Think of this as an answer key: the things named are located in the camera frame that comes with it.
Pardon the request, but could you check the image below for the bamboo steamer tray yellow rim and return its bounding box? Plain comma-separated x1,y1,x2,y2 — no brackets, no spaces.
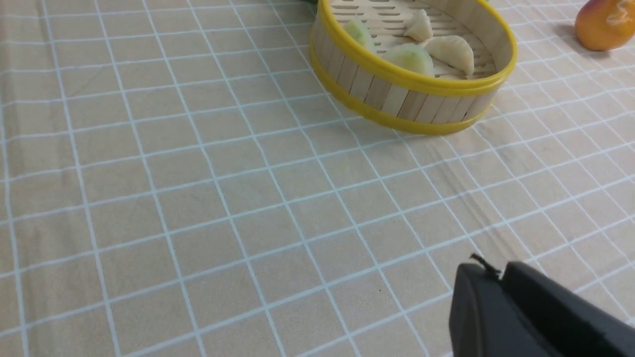
309,0,518,135

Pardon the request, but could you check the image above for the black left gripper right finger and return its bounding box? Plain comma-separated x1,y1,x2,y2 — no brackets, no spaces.
501,261,635,357

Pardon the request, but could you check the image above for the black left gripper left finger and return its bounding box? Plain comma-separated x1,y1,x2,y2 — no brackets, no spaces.
449,254,562,357

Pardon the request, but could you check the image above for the white dumpling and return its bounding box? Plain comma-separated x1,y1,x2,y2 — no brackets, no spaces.
425,35,475,75
404,9,434,43

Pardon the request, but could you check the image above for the beige checkered tablecloth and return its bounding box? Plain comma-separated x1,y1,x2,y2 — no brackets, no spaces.
0,0,634,357

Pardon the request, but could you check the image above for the orange yellow pear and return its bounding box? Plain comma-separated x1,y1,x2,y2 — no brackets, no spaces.
574,0,635,52

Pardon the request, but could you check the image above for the pale green dumpling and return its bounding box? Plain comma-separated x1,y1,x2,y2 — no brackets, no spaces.
381,43,435,77
342,17,377,54

